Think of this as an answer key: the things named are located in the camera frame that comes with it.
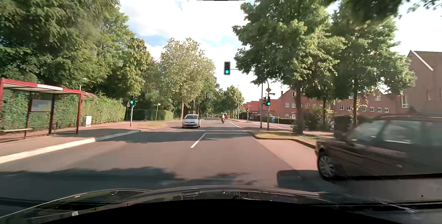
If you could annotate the wooden bench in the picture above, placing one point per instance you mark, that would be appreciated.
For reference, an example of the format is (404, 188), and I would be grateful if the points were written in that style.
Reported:
(15, 131)

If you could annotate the grey asphalt road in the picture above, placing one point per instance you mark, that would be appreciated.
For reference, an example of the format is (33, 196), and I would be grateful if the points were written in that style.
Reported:
(221, 155)

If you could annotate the car's own bonnet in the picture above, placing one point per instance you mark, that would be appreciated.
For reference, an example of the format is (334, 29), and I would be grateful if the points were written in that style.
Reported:
(193, 196)

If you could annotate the dark parked car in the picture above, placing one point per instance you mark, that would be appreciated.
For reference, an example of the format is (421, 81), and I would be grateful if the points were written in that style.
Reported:
(380, 151)

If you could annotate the brick house with gable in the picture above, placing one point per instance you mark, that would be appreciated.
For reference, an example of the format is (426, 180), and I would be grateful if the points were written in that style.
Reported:
(423, 86)

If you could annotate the large green tree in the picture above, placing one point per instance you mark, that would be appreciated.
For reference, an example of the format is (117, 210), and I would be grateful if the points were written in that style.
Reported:
(362, 54)
(290, 51)

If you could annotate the row of trees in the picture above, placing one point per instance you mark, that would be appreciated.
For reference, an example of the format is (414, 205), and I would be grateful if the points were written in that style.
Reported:
(69, 44)

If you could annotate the road markings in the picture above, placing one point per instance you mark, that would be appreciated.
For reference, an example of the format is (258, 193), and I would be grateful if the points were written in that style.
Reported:
(198, 142)

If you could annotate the green hedge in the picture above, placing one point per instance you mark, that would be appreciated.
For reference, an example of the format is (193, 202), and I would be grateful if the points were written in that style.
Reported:
(100, 110)

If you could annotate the person on motorcycle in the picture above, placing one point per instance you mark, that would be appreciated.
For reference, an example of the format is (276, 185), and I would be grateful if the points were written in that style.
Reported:
(223, 118)

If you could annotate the red brick building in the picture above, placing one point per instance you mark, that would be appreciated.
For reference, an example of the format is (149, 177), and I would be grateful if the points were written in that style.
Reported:
(366, 106)

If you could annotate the red paved pavement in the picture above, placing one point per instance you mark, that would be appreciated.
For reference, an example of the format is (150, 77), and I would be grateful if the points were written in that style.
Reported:
(69, 137)

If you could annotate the traffic light with sign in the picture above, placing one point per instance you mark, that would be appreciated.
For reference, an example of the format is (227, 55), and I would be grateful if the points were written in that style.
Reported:
(131, 106)

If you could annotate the silver car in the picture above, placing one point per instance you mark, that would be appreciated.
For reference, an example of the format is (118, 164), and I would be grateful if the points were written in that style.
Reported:
(191, 121)

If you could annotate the red bus shelter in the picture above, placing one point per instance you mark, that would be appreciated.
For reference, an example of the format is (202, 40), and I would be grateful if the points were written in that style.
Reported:
(41, 103)

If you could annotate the lamp post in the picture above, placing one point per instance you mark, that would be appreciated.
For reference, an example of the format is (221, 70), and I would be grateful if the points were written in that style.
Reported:
(238, 101)

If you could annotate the white litter bin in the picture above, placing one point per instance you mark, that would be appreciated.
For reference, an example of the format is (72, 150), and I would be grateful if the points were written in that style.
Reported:
(87, 120)

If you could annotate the grass verge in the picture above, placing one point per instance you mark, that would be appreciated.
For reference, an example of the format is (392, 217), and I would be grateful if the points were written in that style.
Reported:
(286, 135)

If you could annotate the street name signpost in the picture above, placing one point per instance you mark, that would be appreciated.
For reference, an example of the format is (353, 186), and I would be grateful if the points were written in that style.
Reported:
(156, 110)

